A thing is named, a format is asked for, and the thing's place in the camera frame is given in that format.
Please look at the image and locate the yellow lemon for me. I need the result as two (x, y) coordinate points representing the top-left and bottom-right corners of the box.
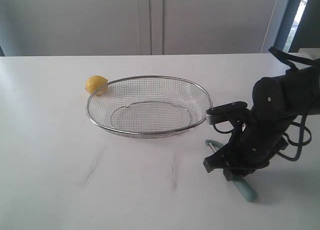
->
(85, 75), (108, 96)

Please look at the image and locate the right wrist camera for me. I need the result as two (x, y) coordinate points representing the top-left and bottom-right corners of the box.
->
(206, 101), (248, 125)

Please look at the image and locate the oval wire mesh basket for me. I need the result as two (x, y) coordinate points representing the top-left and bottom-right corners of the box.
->
(86, 75), (213, 139)

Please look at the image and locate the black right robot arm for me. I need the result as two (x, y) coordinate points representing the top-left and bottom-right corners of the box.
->
(203, 66), (320, 181)

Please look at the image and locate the teal handled peeler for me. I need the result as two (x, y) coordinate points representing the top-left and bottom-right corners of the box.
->
(205, 140), (258, 202)

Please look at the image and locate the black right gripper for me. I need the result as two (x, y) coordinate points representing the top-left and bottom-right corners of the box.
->
(203, 107), (297, 181)

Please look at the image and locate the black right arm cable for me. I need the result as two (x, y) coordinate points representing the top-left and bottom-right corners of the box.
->
(268, 46), (320, 162)

